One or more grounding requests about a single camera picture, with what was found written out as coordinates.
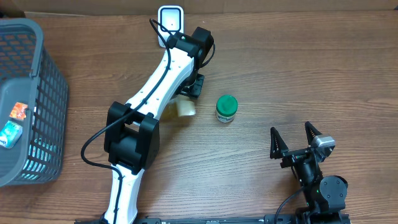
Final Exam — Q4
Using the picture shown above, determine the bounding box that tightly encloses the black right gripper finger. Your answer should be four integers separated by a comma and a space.
305, 121, 322, 145
270, 127, 289, 159

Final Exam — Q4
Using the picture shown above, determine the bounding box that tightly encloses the clear brown bread bag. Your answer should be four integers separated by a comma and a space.
160, 95, 196, 121

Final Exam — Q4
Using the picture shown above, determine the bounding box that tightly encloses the green lid jar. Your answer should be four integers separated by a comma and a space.
215, 95, 238, 123

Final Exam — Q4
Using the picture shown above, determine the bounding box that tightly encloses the orange snack packet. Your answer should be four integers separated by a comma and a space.
9, 102, 28, 121

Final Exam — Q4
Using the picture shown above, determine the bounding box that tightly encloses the teal tissue packet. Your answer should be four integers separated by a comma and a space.
1, 121, 23, 149

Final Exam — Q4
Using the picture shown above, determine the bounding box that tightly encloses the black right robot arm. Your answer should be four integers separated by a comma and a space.
264, 121, 351, 224

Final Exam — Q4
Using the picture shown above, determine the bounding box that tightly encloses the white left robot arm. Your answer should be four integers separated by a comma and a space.
103, 27, 215, 223

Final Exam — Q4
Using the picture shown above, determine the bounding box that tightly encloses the white barcode scanner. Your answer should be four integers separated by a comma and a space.
157, 5, 184, 34

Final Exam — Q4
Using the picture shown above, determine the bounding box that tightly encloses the grey plastic basket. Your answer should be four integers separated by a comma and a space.
1, 18, 69, 186

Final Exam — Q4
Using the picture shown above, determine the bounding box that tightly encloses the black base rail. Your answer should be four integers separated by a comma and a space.
74, 215, 351, 224

